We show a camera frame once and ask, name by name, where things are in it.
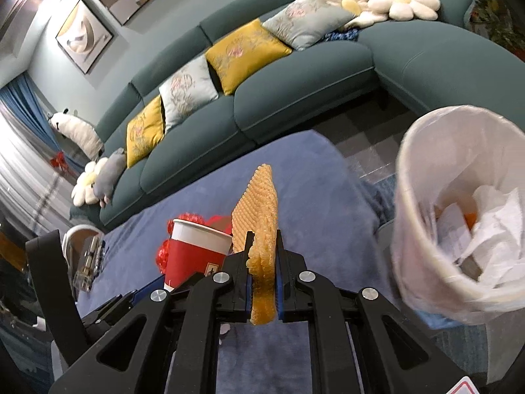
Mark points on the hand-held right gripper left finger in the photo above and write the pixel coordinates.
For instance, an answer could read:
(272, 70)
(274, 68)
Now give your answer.
(248, 295)

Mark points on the trash bin with white liner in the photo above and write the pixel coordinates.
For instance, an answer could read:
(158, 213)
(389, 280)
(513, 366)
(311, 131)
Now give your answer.
(410, 221)

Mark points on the blue curtain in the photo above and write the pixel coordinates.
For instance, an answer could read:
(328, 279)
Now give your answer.
(24, 98)

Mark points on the white card red border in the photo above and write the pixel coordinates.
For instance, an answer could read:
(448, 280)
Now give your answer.
(465, 388)

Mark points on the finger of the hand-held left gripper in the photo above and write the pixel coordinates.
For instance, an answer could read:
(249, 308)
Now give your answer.
(53, 279)
(123, 305)

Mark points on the grey embroidered cushion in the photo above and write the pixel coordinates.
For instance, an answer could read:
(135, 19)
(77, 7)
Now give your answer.
(307, 20)
(186, 90)

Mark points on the yellow embroidered cushion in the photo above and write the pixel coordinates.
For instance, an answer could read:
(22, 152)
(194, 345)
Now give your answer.
(143, 131)
(242, 55)

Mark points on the red paper cup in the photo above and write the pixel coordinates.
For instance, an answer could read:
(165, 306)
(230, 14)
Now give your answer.
(184, 254)

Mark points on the white polar bear plush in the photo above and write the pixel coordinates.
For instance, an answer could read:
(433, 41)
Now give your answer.
(78, 131)

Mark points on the blue beaded item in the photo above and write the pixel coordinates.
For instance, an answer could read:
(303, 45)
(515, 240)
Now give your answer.
(340, 35)

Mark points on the teal curved sofa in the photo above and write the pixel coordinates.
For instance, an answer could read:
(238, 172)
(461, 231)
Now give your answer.
(307, 86)

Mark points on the orange foam sheet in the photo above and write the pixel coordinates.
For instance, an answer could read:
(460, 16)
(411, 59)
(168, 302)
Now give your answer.
(258, 205)

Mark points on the white chair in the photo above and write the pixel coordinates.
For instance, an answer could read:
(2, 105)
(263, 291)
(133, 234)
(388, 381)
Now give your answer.
(78, 232)

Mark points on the patterned waste bin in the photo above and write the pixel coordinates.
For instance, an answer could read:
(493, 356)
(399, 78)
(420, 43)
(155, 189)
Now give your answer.
(443, 319)

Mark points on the small framed picture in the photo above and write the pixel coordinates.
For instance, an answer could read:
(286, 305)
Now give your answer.
(82, 35)

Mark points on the grey mouse plush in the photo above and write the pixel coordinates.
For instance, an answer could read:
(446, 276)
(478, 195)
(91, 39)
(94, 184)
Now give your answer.
(110, 172)

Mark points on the red knot ornament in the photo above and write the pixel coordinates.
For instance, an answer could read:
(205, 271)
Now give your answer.
(58, 161)

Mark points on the grey sheer curtain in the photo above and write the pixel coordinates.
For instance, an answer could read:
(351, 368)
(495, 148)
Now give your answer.
(28, 180)

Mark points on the white paper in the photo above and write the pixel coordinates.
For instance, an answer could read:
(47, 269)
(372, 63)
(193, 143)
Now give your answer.
(500, 230)

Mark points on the blue blanket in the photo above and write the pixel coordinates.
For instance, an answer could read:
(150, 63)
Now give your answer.
(311, 197)

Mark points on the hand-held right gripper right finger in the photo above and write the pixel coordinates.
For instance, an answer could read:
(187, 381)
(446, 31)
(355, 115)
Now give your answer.
(279, 295)

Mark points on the red plastic bag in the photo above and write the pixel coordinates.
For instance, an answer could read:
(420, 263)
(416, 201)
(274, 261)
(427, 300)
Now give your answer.
(162, 254)

